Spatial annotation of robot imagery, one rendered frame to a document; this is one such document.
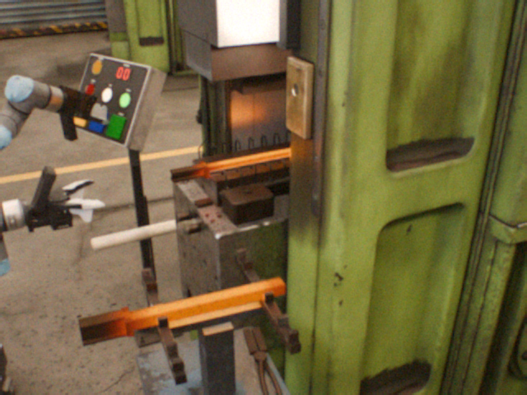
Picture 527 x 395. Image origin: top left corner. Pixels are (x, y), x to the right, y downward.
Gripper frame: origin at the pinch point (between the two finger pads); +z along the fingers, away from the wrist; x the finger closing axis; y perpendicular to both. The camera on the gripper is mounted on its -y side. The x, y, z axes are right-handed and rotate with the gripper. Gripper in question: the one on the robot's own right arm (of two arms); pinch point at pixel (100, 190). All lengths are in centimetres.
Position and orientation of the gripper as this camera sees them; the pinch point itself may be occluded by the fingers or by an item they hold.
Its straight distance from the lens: 153.1
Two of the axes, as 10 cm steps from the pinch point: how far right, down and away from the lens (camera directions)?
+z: 9.0, -2.0, 3.8
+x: 4.3, 4.2, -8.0
